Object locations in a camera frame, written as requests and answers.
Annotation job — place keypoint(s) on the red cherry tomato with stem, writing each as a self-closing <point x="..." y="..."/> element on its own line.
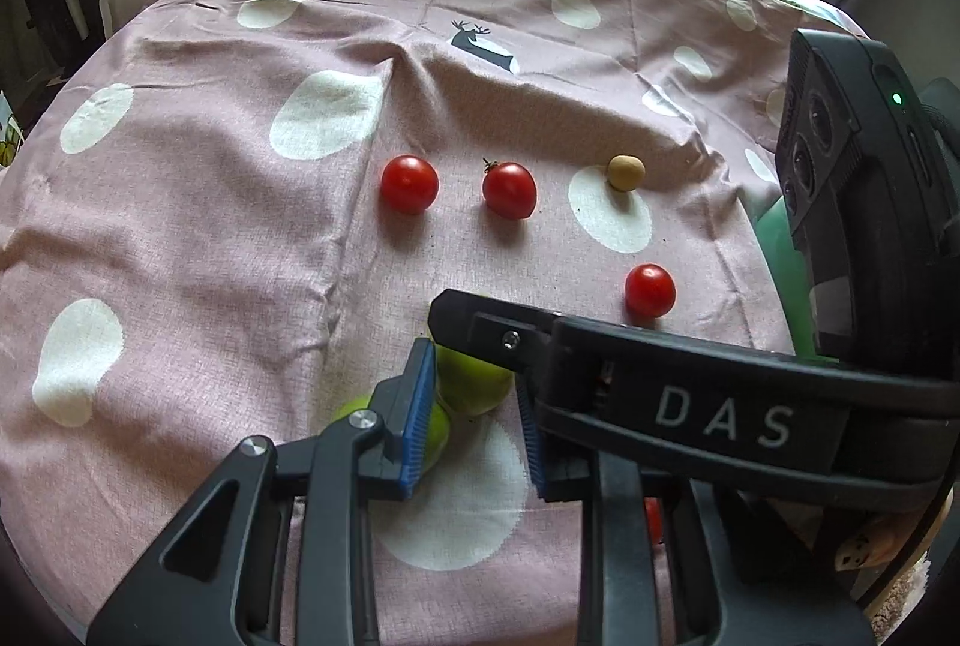
<point x="510" y="190"/>

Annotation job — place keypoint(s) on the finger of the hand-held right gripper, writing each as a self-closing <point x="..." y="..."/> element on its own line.
<point x="480" y="331"/>

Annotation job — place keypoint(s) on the small brown longan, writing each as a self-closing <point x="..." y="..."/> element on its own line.
<point x="625" y="172"/>

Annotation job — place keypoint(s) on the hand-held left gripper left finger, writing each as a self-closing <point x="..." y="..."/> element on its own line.
<point x="416" y="425"/>

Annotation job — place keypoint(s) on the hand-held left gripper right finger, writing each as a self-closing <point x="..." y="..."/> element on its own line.
<point x="531" y="447"/>

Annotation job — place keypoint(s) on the pink polka dot cloth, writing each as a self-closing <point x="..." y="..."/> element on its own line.
<point x="225" y="241"/>

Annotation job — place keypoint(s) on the tan spotted object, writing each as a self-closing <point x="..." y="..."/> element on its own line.
<point x="866" y="547"/>

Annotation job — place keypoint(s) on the green jujube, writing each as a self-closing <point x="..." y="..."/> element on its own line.
<point x="472" y="385"/>
<point x="440" y="434"/>

